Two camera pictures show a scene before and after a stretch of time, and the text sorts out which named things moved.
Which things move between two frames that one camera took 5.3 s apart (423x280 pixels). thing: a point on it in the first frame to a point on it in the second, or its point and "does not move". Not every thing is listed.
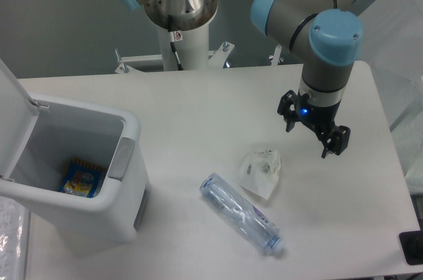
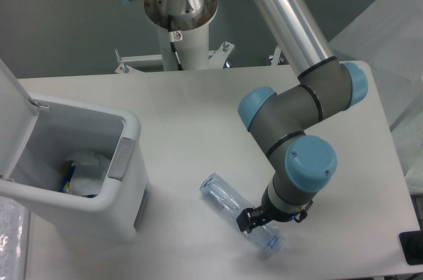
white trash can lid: x=18 y=115 does not move
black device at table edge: x=412 y=245 does not move
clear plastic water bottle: x=251 y=220 does not move
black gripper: x=293 y=106 to x=250 y=218
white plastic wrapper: x=260 y=172 to x=88 y=174
